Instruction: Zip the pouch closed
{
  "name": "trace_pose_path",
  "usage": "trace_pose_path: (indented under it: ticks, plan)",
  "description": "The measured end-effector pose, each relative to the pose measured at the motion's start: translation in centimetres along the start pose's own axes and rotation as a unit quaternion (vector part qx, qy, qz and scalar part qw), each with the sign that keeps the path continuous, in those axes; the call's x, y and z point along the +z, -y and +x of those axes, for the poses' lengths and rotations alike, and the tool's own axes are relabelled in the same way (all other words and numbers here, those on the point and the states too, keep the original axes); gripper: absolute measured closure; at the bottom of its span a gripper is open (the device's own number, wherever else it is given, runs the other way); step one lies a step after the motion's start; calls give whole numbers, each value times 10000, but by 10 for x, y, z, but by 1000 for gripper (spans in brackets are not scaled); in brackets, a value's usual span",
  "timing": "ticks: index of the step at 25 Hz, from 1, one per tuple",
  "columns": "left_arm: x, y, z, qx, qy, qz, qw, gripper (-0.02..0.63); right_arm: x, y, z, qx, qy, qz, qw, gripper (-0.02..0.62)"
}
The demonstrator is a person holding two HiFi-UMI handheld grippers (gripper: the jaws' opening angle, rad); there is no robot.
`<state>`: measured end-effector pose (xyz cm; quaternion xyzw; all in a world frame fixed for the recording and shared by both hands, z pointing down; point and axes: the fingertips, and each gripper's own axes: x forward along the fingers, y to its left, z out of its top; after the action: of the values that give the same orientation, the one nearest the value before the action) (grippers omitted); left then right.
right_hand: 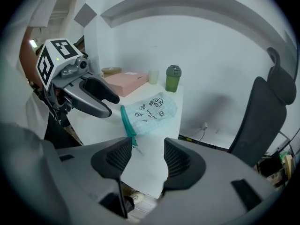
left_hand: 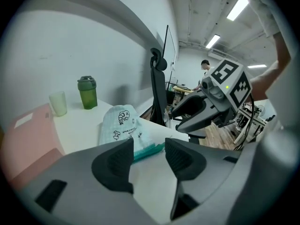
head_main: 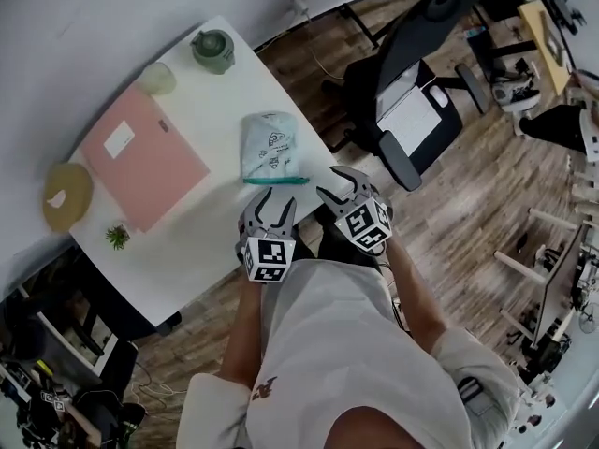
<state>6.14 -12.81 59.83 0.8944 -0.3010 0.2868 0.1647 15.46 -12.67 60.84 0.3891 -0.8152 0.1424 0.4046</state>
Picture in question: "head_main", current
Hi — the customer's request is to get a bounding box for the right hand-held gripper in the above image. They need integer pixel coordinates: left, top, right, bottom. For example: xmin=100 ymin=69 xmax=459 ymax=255
xmin=315 ymin=166 xmax=395 ymax=256

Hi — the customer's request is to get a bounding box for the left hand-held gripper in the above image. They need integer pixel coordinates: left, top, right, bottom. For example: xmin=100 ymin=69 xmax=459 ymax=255
xmin=235 ymin=187 xmax=300 ymax=285

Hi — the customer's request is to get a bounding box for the light blue printed pouch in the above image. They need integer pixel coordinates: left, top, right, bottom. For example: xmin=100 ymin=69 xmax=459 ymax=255
xmin=240 ymin=109 xmax=311 ymax=187

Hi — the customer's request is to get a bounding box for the person's right forearm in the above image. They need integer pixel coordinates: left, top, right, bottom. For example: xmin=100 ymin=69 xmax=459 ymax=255
xmin=386 ymin=240 xmax=450 ymax=359

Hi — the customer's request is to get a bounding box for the person's left forearm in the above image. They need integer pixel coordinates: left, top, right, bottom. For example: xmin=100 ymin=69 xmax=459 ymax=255
xmin=219 ymin=278 xmax=277 ymax=383

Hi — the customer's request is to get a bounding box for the silver laptop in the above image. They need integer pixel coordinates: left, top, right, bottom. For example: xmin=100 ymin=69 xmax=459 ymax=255
xmin=375 ymin=61 xmax=444 ymax=153

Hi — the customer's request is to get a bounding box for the pink flat box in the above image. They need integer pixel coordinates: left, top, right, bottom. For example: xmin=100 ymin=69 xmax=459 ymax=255
xmin=80 ymin=85 xmax=211 ymax=233

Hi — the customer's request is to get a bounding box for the person's white shirt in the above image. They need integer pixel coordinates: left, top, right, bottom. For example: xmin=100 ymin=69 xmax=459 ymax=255
xmin=176 ymin=257 xmax=520 ymax=449

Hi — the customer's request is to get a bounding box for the small green potted plant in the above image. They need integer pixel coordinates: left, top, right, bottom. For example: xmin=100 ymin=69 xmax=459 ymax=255
xmin=104 ymin=223 xmax=132 ymax=251

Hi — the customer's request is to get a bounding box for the black mesh office chair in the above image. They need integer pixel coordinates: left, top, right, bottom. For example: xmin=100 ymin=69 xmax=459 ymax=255
xmin=322 ymin=0 xmax=488 ymax=192

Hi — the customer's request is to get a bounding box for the green drinking bottle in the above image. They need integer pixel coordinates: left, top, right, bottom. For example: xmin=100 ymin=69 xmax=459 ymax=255
xmin=190 ymin=29 xmax=235 ymax=75

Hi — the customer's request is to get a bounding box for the white wheeled device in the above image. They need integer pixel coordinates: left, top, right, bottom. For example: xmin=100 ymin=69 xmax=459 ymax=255
xmin=490 ymin=75 xmax=542 ymax=111

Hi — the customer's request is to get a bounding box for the round tan tape dispenser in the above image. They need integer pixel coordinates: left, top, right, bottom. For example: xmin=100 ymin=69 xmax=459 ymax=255
xmin=41 ymin=162 xmax=94 ymax=232

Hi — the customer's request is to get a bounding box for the white open bin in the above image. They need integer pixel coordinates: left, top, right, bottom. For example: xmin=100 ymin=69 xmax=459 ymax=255
xmin=35 ymin=309 xmax=119 ymax=377

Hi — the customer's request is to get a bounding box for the dark top desk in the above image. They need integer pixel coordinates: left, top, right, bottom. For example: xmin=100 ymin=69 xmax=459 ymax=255
xmin=494 ymin=206 xmax=591 ymax=350

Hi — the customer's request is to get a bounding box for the yellow top desk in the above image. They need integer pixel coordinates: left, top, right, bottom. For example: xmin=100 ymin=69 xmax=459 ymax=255
xmin=517 ymin=1 xmax=573 ymax=96

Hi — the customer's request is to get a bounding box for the wooden frame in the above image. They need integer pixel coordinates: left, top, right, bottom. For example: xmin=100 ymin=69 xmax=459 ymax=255
xmin=537 ymin=10 xmax=570 ymax=67

